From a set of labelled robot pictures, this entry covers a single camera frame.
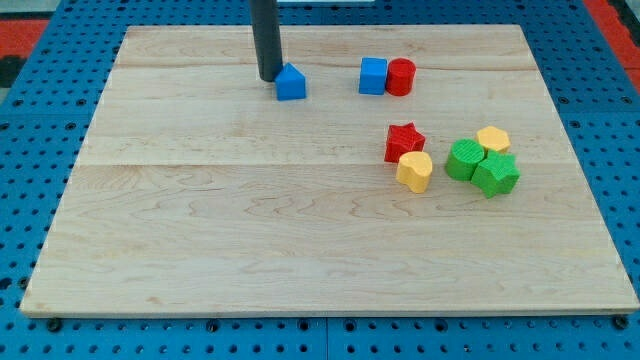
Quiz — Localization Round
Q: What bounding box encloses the red star block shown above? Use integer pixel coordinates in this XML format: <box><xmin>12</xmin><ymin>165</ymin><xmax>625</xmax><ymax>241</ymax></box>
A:
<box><xmin>384</xmin><ymin>122</ymin><xmax>426</xmax><ymax>163</ymax></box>

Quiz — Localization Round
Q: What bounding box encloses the green star block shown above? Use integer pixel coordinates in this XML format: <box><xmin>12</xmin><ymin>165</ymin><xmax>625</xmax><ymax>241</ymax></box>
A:
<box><xmin>471</xmin><ymin>150</ymin><xmax>521</xmax><ymax>198</ymax></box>

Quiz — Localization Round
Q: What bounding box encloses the yellow hexagon block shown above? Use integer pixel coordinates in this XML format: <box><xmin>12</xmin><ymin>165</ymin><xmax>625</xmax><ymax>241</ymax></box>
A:
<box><xmin>475</xmin><ymin>126</ymin><xmax>511</xmax><ymax>153</ymax></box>

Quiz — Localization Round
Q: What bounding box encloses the blue triangular prism block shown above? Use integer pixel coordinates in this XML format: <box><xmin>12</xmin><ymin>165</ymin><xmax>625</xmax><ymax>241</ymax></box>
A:
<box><xmin>275</xmin><ymin>63</ymin><xmax>307</xmax><ymax>101</ymax></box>

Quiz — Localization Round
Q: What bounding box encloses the green cylinder block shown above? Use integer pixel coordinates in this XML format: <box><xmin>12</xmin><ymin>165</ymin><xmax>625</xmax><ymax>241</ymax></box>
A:
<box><xmin>445</xmin><ymin>138</ymin><xmax>485</xmax><ymax>181</ymax></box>

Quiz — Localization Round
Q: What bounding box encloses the light wooden board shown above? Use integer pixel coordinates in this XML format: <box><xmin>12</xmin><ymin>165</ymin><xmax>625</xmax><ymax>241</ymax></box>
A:
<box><xmin>20</xmin><ymin>25</ymin><xmax>639</xmax><ymax>318</ymax></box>

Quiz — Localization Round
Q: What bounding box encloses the yellow heart block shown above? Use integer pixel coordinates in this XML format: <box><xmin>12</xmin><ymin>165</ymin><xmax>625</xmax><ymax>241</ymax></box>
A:
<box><xmin>396</xmin><ymin>151</ymin><xmax>433</xmax><ymax>193</ymax></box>

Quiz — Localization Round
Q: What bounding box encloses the blue cube block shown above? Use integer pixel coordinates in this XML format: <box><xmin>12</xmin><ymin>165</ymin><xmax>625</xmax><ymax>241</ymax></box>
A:
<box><xmin>358</xmin><ymin>57</ymin><xmax>387</xmax><ymax>95</ymax></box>

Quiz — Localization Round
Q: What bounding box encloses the red cylinder block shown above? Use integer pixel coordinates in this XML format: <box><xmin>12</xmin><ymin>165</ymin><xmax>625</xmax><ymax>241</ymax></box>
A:
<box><xmin>385</xmin><ymin>58</ymin><xmax>416</xmax><ymax>96</ymax></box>

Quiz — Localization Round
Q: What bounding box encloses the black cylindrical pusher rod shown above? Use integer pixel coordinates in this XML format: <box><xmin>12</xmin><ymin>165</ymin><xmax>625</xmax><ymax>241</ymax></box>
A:
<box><xmin>249</xmin><ymin>0</ymin><xmax>283</xmax><ymax>82</ymax></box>

